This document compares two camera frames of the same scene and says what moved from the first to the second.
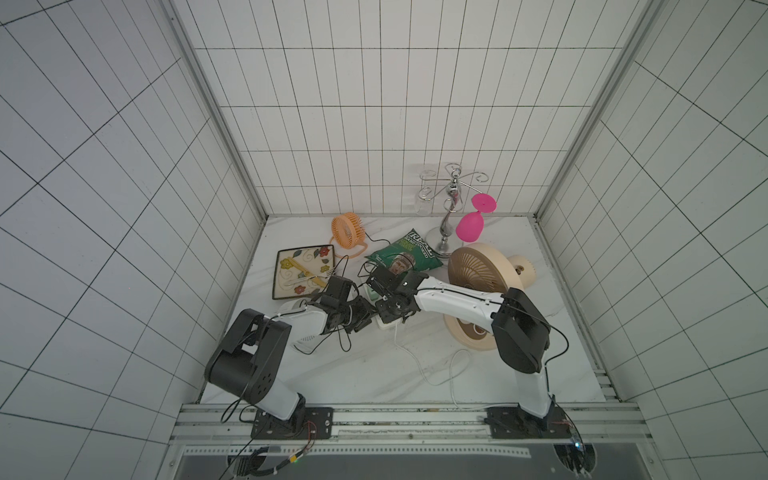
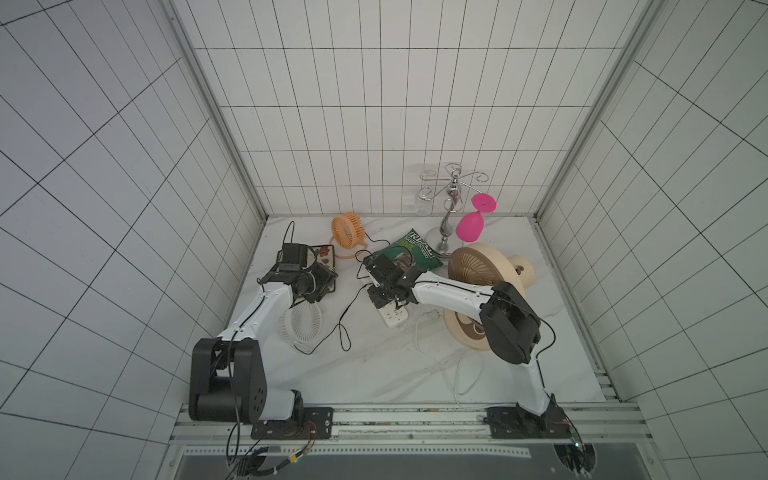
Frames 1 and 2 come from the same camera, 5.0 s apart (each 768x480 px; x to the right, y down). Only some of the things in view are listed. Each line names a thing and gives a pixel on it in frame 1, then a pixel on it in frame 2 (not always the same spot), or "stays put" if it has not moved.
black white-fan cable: (335, 332) stays put
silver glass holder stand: (446, 240) stays put
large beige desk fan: (489, 267) stays put
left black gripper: (364, 314) → (326, 278)
